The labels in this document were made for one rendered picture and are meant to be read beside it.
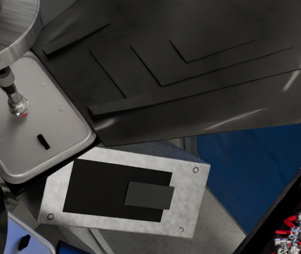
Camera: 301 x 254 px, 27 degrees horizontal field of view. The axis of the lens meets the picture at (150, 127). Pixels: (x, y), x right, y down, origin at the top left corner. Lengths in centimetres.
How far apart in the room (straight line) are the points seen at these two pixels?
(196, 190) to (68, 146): 21
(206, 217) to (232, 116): 123
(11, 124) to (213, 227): 126
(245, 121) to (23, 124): 15
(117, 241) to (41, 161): 125
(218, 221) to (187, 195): 106
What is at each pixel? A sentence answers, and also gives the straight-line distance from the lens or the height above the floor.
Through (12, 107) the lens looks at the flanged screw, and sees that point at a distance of 40.
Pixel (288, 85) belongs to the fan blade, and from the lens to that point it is 45.
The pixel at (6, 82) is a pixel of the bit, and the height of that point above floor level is 123.
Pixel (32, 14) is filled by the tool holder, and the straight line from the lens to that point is 32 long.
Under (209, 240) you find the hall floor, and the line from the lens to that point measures 162.
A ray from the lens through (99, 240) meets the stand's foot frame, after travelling 156.
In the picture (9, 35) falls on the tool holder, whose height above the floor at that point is 129.
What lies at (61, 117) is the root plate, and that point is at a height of 118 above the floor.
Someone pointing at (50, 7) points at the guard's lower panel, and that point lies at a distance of 145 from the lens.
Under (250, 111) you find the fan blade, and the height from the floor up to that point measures 116.
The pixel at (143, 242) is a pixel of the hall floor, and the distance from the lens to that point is 163.
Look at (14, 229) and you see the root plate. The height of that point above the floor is 111.
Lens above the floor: 153
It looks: 60 degrees down
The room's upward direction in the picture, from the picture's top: 9 degrees counter-clockwise
